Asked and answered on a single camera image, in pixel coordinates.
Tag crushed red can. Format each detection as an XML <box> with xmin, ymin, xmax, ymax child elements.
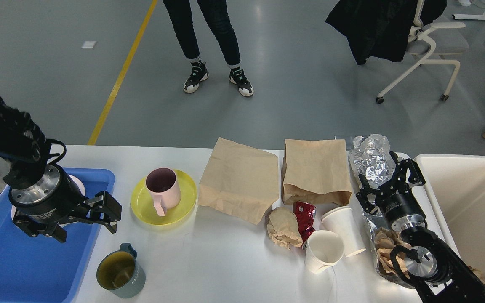
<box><xmin>293</xmin><ymin>201</ymin><xmax>316</xmax><ymax>250</ymax></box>

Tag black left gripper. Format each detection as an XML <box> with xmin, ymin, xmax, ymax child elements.
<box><xmin>8</xmin><ymin>164</ymin><xmax>123</xmax><ymax>243</ymax></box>

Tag pink ribbed mug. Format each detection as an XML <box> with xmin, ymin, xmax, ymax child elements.
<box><xmin>146</xmin><ymin>167</ymin><xmax>181</xmax><ymax>216</ymax></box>

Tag blue plastic tray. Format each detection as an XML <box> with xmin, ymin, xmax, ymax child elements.
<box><xmin>0</xmin><ymin>188</ymin><xmax>101</xmax><ymax>303</ymax></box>

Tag teal mug yellow inside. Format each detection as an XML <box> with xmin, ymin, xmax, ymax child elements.
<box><xmin>96</xmin><ymin>243</ymin><xmax>146</xmax><ymax>298</ymax></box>

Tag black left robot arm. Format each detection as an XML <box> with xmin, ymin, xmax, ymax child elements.
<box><xmin>0</xmin><ymin>96</ymin><xmax>122</xmax><ymax>243</ymax></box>

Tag crumpled aluminium foil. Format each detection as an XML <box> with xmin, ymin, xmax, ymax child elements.
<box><xmin>349</xmin><ymin>134</ymin><xmax>396</xmax><ymax>189</ymax></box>

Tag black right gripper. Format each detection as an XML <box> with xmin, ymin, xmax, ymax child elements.
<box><xmin>356</xmin><ymin>151</ymin><xmax>426</xmax><ymax>231</ymax></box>

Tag brown paper bag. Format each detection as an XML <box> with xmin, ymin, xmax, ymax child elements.
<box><xmin>198</xmin><ymin>137</ymin><xmax>280</xmax><ymax>225</ymax></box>
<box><xmin>282</xmin><ymin>139</ymin><xmax>352</xmax><ymax>206</ymax></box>

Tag yellow plastic plate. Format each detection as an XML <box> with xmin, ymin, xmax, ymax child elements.
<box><xmin>131</xmin><ymin>169</ymin><xmax>197</xmax><ymax>227</ymax></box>

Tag white pink plate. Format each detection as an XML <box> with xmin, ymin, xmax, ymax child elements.
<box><xmin>8</xmin><ymin>174</ymin><xmax>86</xmax><ymax>224</ymax></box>

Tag black jacket on chair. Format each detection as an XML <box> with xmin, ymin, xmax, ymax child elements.
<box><xmin>325</xmin><ymin>0</ymin><xmax>448</xmax><ymax>66</ymax></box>

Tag crumpled brown paper ball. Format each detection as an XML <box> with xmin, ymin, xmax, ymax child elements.
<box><xmin>267</xmin><ymin>207</ymin><xmax>304</xmax><ymax>250</ymax></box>

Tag upright white paper cup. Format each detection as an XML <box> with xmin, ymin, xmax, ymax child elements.
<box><xmin>305</xmin><ymin>230</ymin><xmax>344</xmax><ymax>274</ymax></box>

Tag white plastic bin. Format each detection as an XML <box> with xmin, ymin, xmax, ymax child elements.
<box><xmin>415</xmin><ymin>154</ymin><xmax>485</xmax><ymax>280</ymax></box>

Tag right brown paper bag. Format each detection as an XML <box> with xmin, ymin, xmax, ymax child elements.
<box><xmin>282</xmin><ymin>139</ymin><xmax>352</xmax><ymax>206</ymax></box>

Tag white office chair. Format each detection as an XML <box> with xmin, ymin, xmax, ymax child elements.
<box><xmin>376</xmin><ymin>0</ymin><xmax>468</xmax><ymax>104</ymax></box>

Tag foil bag with paper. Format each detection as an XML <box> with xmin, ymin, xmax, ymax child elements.
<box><xmin>362</xmin><ymin>212</ymin><xmax>414</xmax><ymax>289</ymax></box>

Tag left brown paper bag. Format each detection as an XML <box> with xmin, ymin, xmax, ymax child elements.
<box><xmin>198</xmin><ymin>137</ymin><xmax>280</xmax><ymax>225</ymax></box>

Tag standing person legs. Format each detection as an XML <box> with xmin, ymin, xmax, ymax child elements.
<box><xmin>163</xmin><ymin>0</ymin><xmax>255</xmax><ymax>97</ymax></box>

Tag lying white paper cup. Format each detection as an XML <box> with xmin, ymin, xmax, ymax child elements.
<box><xmin>321</xmin><ymin>206</ymin><xmax>366</xmax><ymax>257</ymax></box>

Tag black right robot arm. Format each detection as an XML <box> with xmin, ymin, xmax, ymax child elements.
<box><xmin>356</xmin><ymin>151</ymin><xmax>485</xmax><ymax>303</ymax></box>

